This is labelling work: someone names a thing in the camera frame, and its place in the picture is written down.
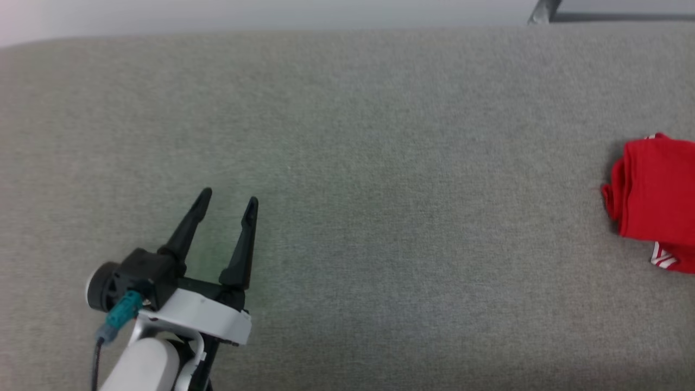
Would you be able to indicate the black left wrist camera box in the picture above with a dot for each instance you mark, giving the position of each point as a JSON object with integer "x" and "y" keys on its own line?
{"x": 152, "y": 271}

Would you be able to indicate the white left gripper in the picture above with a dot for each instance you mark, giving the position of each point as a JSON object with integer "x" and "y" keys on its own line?
{"x": 206, "y": 315}

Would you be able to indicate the dark metal frame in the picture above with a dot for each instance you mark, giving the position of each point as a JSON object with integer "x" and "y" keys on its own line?
{"x": 597, "y": 15}

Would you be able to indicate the red garment with white trim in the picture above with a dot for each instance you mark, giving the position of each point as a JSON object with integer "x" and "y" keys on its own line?
{"x": 657, "y": 190}

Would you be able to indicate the grey fabric sofa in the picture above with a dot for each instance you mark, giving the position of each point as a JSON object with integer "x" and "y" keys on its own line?
{"x": 380, "y": 163}

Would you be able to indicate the teal left camera connector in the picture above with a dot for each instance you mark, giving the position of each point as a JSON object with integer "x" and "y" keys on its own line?
{"x": 122, "y": 315}

